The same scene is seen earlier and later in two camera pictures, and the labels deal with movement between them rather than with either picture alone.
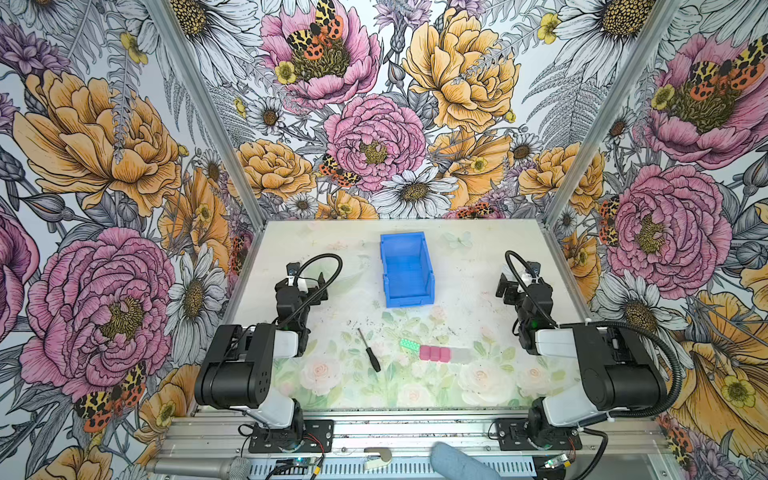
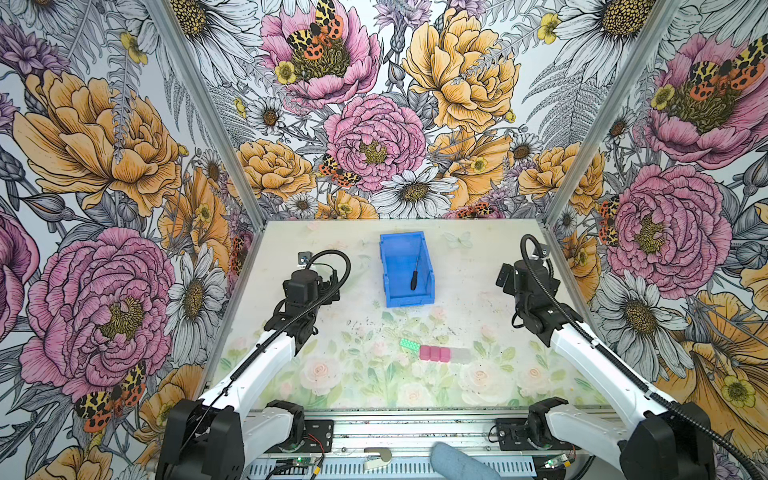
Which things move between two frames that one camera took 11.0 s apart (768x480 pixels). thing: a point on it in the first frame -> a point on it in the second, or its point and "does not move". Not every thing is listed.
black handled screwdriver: x=373 y=360 -> x=414 y=277
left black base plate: x=307 y=436 does not move
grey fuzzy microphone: x=451 y=463 does not move
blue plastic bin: x=408 y=276 does not move
